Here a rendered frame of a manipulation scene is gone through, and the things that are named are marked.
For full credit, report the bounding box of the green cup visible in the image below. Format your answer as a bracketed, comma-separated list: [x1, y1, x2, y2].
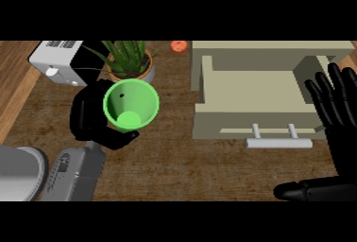
[102, 78, 161, 133]

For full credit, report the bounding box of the beige cabinet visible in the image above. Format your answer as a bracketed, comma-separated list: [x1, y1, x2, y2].
[191, 41, 356, 93]

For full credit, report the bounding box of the beige open drawer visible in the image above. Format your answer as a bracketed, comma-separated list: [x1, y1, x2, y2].
[192, 55, 338, 140]

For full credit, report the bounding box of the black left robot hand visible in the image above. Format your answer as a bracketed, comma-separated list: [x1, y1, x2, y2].
[68, 78, 140, 151]

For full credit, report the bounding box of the orange fruit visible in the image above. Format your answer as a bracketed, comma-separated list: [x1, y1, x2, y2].
[168, 41, 191, 54]

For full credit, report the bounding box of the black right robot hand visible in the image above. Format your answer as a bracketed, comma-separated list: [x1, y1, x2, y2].
[272, 62, 357, 202]

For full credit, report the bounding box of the grey drawer handle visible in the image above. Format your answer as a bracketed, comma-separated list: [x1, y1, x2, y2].
[245, 123, 315, 149]

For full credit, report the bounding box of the potted green plant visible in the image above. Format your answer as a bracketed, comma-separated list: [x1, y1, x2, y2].
[83, 41, 158, 84]

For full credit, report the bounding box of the white appliance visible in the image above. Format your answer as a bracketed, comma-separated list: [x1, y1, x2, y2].
[28, 41, 90, 88]

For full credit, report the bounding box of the grey rounded object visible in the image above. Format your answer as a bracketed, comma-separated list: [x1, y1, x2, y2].
[0, 145, 50, 202]

